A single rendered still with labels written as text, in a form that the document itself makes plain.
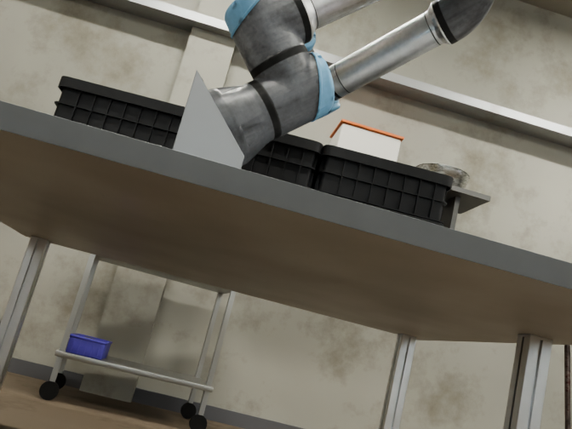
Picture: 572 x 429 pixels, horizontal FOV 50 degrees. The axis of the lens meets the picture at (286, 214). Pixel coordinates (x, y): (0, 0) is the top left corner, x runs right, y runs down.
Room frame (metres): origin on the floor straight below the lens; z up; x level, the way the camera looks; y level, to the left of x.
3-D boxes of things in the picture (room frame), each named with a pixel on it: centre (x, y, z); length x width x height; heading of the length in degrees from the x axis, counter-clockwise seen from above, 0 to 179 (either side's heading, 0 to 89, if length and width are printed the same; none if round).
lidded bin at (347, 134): (3.63, -0.36, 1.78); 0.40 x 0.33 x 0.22; 96
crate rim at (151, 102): (1.48, 0.41, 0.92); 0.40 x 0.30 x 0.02; 1
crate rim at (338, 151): (1.48, -0.19, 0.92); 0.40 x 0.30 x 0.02; 1
